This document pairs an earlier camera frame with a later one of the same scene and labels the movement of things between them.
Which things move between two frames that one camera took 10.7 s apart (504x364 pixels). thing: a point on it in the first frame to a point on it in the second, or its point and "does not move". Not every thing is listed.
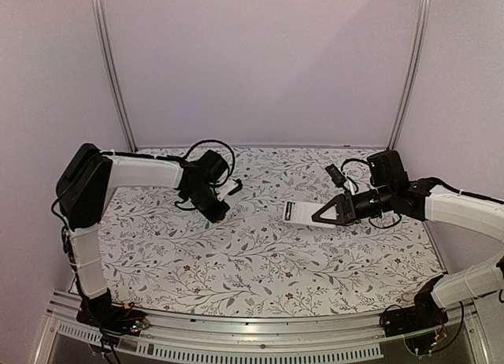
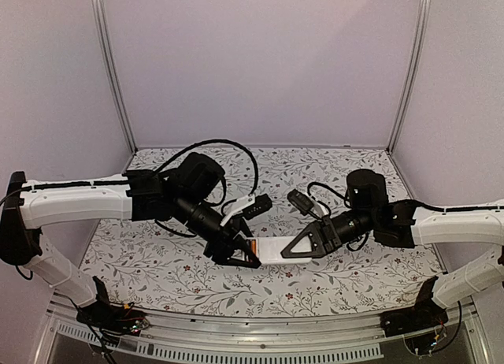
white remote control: x=302 y=213 to x=268 y=250
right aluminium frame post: x=425 y=1 does not move
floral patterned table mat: x=160 y=255 does not move
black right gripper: x=348 y=208 to x=326 y=234
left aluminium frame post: x=100 y=20 does not move
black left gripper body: x=201 y=202 to x=216 y=247
